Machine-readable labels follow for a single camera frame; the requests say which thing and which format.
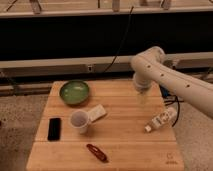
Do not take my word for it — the white rectangular box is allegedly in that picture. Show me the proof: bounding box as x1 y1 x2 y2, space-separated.
88 104 107 122

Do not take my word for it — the small clear plastic bottle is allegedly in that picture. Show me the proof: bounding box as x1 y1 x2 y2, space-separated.
144 107 177 133

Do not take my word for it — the black smartphone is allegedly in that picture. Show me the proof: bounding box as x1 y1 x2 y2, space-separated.
47 118 61 141

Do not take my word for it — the white paper cup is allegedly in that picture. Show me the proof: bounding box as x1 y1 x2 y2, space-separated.
70 110 91 134

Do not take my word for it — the green ceramic bowl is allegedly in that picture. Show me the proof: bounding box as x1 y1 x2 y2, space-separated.
59 80 90 105

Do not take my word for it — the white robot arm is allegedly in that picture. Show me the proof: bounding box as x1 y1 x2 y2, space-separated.
131 46 213 119

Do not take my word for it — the wooden cutting board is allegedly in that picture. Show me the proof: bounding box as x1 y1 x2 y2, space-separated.
26 80 184 171

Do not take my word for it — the black hanging cable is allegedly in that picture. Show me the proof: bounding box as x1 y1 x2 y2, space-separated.
104 4 136 73

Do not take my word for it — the dark red folding knife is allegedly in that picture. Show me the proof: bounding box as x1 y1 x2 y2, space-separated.
86 144 108 162

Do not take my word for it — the long metal rail shelf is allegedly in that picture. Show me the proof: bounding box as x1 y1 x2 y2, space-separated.
0 52 213 77

